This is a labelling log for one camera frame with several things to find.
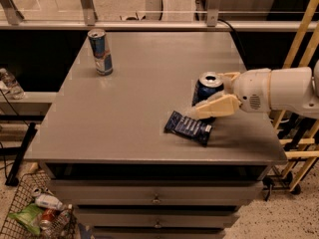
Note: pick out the black metal stand leg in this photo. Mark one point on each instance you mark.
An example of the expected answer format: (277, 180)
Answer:
(19, 152)

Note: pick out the black wire basket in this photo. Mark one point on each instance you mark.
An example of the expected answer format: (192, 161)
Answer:
(11, 229)

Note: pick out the blue rxbar wrapper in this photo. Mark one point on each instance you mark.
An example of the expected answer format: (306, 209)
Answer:
(189, 128)

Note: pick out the white plastic bottle in basket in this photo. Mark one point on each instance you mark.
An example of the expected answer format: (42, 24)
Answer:
(49, 201)

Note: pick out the red bull can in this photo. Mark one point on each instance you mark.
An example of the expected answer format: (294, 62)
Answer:
(101, 51)

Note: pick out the silver can in basket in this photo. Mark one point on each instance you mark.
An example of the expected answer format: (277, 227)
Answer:
(37, 192)

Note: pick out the grey drawer cabinet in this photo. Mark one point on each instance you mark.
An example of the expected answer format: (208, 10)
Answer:
(105, 149)

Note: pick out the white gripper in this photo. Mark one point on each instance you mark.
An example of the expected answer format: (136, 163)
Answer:
(253, 90)

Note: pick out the green chip bag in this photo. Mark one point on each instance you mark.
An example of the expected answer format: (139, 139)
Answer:
(29, 217)

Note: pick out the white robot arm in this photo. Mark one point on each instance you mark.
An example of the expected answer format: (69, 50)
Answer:
(294, 90)

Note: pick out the red soda can in basket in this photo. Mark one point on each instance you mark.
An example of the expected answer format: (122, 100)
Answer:
(48, 217)

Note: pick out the blue pepsi can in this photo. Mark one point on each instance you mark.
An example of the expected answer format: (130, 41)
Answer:
(208, 84)

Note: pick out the clear plastic water bottle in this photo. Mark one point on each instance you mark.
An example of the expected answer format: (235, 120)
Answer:
(12, 84)

